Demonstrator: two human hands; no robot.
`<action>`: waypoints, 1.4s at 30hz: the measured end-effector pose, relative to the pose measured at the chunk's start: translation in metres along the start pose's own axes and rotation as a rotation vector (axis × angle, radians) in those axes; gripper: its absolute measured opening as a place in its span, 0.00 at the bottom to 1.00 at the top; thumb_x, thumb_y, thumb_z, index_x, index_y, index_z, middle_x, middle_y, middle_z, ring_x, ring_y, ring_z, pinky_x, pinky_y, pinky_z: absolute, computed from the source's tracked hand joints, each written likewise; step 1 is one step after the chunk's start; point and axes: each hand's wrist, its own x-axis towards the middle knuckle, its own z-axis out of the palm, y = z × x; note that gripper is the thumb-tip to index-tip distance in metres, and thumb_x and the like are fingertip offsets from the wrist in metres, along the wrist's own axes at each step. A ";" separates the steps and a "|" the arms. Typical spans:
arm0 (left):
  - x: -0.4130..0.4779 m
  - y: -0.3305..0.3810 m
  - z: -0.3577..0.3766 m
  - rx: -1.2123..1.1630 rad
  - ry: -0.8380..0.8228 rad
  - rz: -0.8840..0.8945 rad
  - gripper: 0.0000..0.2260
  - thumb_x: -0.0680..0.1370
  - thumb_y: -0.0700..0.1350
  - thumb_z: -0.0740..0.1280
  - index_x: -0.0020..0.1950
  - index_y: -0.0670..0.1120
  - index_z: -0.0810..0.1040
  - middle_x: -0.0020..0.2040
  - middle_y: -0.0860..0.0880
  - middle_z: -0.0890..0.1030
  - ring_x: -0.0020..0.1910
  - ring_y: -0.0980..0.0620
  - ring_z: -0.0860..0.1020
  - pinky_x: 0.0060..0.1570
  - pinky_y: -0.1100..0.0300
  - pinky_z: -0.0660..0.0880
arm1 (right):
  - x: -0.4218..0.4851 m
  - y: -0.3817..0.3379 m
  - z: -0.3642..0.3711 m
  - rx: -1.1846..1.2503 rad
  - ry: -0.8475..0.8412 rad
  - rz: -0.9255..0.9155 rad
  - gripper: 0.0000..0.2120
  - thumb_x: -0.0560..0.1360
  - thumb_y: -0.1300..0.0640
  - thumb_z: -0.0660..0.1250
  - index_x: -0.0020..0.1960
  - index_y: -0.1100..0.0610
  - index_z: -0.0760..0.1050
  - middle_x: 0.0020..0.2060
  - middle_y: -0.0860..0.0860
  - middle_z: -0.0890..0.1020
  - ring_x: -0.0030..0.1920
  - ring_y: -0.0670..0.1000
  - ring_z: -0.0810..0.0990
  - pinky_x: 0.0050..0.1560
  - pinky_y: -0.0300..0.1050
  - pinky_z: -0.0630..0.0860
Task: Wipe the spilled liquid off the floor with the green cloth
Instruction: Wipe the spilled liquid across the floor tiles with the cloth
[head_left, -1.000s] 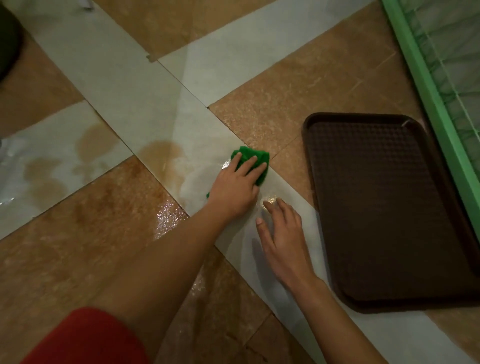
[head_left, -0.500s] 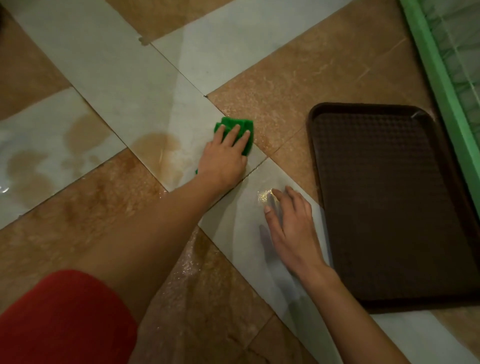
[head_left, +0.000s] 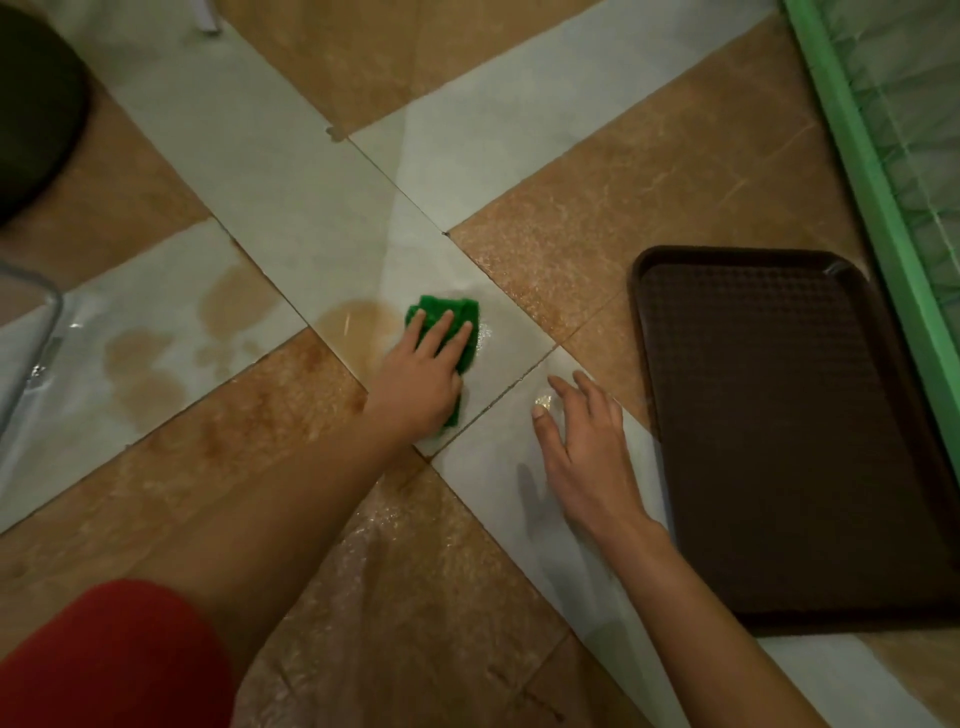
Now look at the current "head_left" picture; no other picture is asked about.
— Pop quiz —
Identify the brown plastic tray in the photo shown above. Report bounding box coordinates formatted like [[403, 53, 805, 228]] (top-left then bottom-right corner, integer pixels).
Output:
[[628, 245, 960, 639]]

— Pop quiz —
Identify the red garment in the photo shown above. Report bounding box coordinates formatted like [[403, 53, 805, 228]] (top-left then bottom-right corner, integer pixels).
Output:
[[0, 577, 238, 728]]

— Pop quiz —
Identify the black round container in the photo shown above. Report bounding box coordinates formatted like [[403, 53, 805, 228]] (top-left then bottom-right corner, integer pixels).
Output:
[[0, 6, 93, 228]]

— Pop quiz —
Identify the person's right forearm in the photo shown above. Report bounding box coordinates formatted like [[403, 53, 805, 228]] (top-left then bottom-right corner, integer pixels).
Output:
[[596, 522, 830, 728]]

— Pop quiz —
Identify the person's left forearm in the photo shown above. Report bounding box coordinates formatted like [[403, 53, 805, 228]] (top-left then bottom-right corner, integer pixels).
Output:
[[142, 414, 432, 676]]

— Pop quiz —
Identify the green framed mesh screen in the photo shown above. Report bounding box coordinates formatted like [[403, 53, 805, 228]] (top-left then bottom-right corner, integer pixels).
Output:
[[780, 0, 960, 483]]

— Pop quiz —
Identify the green scrub pad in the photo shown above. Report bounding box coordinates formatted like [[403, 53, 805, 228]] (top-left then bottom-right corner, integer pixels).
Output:
[[405, 294, 481, 433]]

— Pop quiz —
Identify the person's left hand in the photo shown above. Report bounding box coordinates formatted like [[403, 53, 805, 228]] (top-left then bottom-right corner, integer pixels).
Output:
[[365, 308, 476, 445]]

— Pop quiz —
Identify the person's right hand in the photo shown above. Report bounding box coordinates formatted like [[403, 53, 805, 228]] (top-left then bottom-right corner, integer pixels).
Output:
[[531, 371, 670, 546]]

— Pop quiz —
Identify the clear plastic container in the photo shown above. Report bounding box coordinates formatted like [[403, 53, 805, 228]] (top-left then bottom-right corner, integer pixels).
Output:
[[0, 258, 66, 445]]

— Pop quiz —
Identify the brown liquid spill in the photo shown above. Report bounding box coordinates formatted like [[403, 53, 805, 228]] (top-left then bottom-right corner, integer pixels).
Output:
[[101, 258, 412, 438]]

